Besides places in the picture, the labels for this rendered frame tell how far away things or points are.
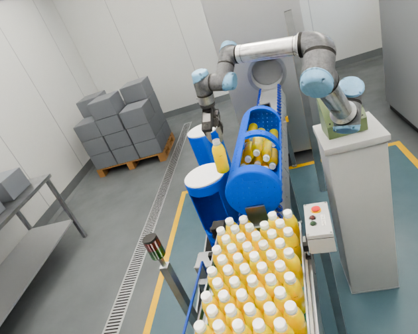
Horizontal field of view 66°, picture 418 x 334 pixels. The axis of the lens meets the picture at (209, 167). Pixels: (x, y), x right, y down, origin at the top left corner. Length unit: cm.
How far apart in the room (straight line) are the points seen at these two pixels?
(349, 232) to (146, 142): 363
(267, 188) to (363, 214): 68
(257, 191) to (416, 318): 130
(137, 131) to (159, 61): 213
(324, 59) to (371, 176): 86
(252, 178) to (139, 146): 371
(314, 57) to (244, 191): 72
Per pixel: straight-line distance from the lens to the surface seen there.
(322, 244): 138
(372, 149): 184
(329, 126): 181
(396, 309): 248
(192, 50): 660
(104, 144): 532
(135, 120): 497
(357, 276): 241
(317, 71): 124
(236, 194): 165
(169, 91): 688
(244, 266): 132
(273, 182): 159
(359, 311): 246
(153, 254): 138
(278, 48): 137
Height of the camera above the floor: 202
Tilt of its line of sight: 27 degrees down
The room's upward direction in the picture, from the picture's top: 21 degrees counter-clockwise
